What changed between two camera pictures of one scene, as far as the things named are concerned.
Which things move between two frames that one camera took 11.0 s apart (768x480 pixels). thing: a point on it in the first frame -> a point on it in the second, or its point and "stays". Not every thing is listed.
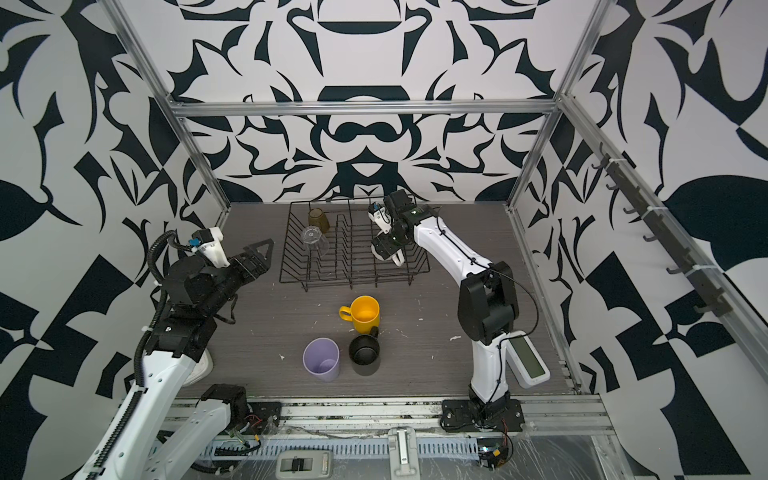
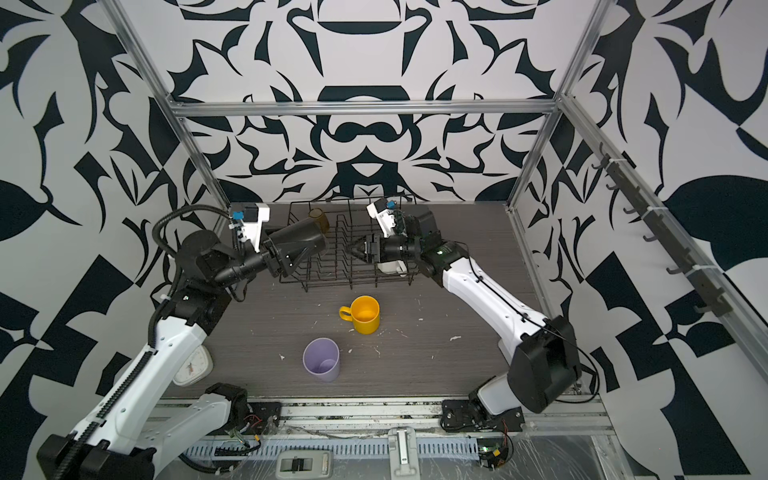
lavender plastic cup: [321, 358] stays
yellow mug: [364, 311] stays
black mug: [364, 349] -> [309, 233]
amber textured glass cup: [317, 217] stays
